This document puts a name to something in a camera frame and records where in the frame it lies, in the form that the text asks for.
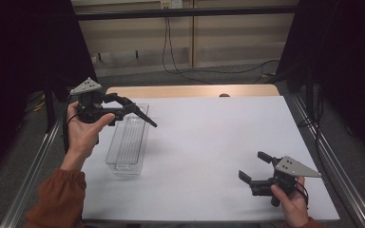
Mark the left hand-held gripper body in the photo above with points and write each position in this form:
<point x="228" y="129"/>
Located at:
<point x="90" y="106"/>

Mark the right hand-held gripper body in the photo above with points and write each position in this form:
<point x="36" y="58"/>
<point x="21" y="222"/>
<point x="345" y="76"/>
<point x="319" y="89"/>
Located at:
<point x="290" y="167"/>

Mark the clear plastic container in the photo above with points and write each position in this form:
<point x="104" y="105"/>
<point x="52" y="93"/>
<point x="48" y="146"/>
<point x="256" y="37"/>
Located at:
<point x="128" y="148"/>

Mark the person's left hand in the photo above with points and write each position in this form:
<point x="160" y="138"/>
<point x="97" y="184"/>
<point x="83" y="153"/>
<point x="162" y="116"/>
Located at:
<point x="82" y="136"/>

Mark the person's right hand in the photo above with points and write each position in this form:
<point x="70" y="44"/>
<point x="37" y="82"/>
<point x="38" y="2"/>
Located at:
<point x="293" y="205"/>

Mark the white table sheet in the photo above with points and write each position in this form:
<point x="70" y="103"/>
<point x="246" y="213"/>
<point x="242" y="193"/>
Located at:
<point x="202" y="177"/>

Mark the dark round table grommet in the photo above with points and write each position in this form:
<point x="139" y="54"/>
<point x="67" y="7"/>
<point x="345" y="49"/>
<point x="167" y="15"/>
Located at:
<point x="224" y="95"/>

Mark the black metal stand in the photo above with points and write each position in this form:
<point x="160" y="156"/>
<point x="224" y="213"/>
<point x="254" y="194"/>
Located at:
<point x="310" y="95"/>

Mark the black curtain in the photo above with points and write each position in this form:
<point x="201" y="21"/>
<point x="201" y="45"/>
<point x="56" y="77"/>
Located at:
<point x="348" y="63"/>
<point x="19" y="63"/>

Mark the black horizontal bar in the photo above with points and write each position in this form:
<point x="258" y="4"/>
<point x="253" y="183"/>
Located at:
<point x="183" y="12"/>

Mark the aluminium rail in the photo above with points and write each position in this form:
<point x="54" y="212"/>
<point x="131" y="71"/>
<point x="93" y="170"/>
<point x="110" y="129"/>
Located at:
<point x="345" y="180"/>
<point x="28" y="183"/>

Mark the wall power socket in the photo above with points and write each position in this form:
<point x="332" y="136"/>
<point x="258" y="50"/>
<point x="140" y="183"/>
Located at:
<point x="171" y="3"/>

